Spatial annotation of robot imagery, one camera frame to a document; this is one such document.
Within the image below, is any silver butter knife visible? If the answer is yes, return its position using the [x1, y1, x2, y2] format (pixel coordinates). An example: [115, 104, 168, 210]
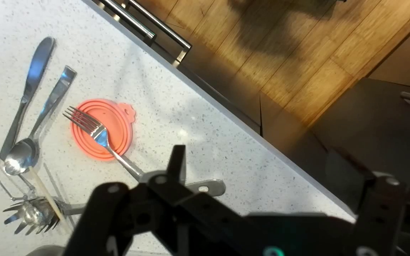
[0, 37, 56, 159]

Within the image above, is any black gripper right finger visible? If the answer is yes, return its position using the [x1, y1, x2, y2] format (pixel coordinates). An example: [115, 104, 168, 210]
[356, 176, 406, 256]

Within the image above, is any silver fork lower left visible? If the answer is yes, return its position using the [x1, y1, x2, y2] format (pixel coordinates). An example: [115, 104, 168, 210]
[1, 196, 88, 236]

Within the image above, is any silver spoon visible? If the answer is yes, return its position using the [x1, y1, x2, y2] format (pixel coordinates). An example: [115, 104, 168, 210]
[4, 65, 77, 175]

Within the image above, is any metal wire utensil handle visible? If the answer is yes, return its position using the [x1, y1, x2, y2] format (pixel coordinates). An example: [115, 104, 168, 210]
[0, 159, 36, 200]

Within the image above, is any silver fork on lid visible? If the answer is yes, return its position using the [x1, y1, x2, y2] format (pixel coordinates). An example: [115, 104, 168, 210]
[64, 107, 226, 196]

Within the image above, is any metal drawer handle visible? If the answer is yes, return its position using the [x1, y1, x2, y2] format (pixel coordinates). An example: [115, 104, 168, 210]
[95, 0, 192, 67]

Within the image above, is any plain wooden chopstick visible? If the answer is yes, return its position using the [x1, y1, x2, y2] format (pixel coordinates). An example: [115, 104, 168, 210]
[29, 171, 67, 226]

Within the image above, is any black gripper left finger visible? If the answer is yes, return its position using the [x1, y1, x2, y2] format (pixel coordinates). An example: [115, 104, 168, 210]
[63, 145, 238, 256]

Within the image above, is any orange silicone lid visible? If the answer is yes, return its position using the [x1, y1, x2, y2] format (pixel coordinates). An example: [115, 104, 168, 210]
[70, 98, 137, 162]

